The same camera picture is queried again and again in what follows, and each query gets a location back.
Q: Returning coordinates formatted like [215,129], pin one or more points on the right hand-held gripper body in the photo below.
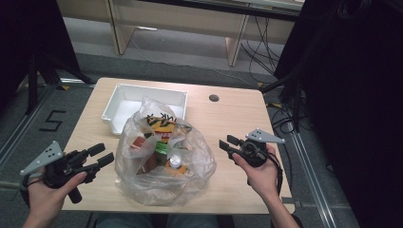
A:
[253,153]

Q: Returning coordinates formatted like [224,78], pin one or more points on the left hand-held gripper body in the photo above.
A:
[57,171]

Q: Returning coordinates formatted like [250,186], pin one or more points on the person's legs in jeans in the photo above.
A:
[126,221]

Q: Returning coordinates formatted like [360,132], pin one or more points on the black padded object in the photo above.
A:
[297,222]

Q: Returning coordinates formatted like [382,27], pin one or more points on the person's left hand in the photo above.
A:
[50,196]

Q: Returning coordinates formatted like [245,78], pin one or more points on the person's right hand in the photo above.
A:
[261,179]

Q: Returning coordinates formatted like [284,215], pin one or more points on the black tripod stand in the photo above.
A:
[47,71]

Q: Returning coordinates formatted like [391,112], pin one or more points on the dark curtain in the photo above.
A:
[28,34]
[355,95]

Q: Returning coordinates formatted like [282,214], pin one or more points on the aluminium floor rail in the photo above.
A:
[313,183]
[22,126]

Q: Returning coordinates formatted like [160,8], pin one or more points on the light wooden desk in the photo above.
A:
[177,19]

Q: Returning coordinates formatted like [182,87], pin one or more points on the white plastic tray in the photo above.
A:
[126,104]

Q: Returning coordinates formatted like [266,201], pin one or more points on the clear plastic bag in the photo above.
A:
[193,164]

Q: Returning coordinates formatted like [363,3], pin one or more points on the black and yellow chips bag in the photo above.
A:
[163,125]

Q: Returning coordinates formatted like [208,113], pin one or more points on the black metal stand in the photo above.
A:
[293,91]

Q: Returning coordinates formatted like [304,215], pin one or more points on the orange bottle with white cap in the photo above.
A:
[175,163]

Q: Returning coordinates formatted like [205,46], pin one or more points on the green snack packet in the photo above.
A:
[162,147]

